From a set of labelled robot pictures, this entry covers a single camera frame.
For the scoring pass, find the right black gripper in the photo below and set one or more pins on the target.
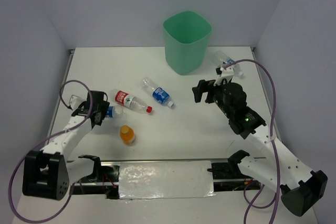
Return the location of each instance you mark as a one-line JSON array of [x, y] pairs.
[[204, 86]]

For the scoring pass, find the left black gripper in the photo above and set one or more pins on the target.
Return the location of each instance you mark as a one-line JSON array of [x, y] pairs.
[[104, 109]]

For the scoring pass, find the small bottle blue cap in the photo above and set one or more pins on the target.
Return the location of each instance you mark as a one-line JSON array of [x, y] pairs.
[[114, 112]]

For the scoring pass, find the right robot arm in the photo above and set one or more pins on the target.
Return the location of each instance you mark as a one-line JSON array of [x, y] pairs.
[[299, 187]]

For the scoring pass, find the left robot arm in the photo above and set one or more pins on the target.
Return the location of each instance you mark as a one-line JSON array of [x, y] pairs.
[[47, 172]]

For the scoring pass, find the green plastic bin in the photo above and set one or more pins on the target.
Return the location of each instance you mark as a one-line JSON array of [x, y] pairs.
[[186, 37]]

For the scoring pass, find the orange juice bottle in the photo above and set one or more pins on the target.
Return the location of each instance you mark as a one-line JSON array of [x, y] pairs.
[[127, 135]]

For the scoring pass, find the clear bottle green-blue label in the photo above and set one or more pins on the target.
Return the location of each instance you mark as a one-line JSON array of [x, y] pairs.
[[220, 58]]

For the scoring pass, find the clear bottle red label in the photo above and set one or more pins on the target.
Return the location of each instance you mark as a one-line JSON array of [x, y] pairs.
[[131, 102]]

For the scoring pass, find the clear bottle blue label white cap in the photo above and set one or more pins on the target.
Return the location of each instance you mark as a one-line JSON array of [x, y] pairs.
[[157, 92]]

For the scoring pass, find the silver tape panel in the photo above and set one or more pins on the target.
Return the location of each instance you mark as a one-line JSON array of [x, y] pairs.
[[165, 180]]

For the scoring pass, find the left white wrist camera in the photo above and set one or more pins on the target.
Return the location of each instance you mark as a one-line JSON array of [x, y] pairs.
[[74, 102]]

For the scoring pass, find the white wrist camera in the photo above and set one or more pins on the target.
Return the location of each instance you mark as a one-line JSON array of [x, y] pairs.
[[74, 102], [225, 74]]

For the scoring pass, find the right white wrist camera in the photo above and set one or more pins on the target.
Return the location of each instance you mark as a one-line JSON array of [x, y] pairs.
[[225, 74]]

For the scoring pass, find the metal base rail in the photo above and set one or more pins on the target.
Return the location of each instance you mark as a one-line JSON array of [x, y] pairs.
[[224, 178]]

